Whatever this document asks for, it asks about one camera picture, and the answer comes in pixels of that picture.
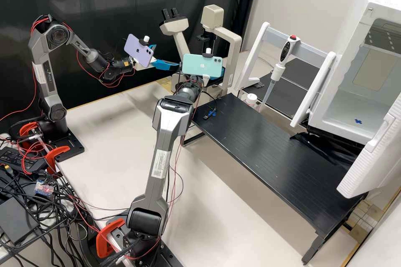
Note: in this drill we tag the left wrist camera phone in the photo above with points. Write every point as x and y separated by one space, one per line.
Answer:
136 48

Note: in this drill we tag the pipette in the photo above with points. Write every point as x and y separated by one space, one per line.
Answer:
288 49

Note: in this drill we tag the orange clamp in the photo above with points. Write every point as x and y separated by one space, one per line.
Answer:
58 151
105 239
26 129

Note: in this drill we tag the black power adapter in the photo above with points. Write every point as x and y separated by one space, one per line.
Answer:
22 159

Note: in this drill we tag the white-capped bottle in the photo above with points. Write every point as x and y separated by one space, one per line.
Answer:
251 98

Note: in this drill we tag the long black platform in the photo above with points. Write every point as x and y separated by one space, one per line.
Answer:
266 148

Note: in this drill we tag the incubator door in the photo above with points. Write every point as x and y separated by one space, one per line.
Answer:
369 167

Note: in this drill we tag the flat black box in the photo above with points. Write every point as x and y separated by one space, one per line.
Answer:
15 217

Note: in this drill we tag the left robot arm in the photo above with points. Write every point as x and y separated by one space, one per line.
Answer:
44 70

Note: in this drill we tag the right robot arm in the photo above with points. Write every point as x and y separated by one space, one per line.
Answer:
163 142

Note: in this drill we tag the white pipette stand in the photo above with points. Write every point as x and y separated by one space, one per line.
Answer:
314 50

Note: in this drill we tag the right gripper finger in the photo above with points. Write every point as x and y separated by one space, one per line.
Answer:
221 71

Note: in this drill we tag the right wrist camera phone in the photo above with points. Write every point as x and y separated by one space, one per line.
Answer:
197 65

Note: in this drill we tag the wrist camera phone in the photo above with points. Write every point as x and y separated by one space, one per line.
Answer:
136 48
197 65

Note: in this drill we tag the cream microscope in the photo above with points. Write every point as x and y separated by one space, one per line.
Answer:
178 37

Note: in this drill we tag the white incubator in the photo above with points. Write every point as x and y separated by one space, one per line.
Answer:
351 45

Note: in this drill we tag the small circuit board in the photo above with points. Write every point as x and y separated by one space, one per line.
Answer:
44 188

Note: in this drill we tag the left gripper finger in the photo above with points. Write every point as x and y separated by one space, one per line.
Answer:
166 65
152 50

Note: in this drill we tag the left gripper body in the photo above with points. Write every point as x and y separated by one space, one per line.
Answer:
150 62

